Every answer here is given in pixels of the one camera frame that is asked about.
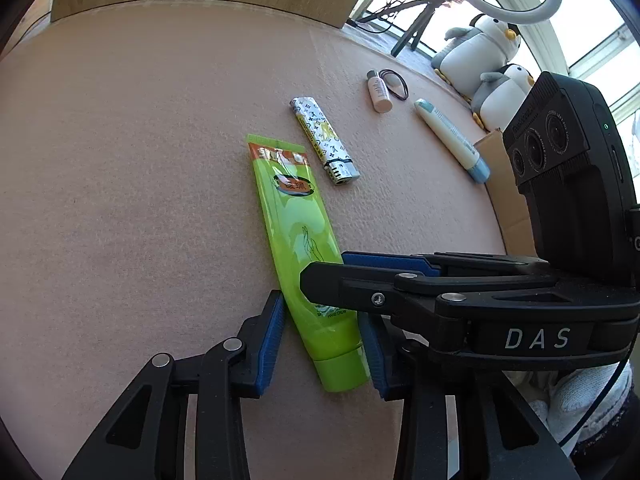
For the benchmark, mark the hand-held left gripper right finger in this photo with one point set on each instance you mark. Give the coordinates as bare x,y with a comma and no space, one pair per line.
375,365

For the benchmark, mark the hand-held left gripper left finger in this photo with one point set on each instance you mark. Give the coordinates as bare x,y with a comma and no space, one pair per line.
270,345

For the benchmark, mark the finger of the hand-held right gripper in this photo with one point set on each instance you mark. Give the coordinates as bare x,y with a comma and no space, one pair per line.
380,264
360,285

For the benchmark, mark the cardboard box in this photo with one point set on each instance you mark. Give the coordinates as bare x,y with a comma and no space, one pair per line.
495,160

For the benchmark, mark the green hand cream tube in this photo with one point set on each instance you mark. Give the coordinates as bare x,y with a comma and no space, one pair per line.
295,210

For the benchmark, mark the white lotion tube blue cap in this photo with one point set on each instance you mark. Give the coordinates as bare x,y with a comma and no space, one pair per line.
450,135

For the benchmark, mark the white patterned lighter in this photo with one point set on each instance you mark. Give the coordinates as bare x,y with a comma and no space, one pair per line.
320,135

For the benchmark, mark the small pink bottle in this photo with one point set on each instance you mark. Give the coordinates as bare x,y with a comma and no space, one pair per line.
379,92

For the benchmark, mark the person's right hand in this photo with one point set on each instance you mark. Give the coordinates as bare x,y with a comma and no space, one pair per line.
575,395

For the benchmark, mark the small penguin plush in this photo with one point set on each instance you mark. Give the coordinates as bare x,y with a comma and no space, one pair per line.
502,97

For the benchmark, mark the large penguin plush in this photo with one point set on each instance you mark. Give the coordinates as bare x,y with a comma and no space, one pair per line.
475,50

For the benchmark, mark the white checked mat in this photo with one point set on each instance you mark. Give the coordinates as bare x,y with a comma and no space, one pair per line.
422,55

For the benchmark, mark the black tripod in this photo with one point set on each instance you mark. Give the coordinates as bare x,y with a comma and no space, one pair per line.
412,35

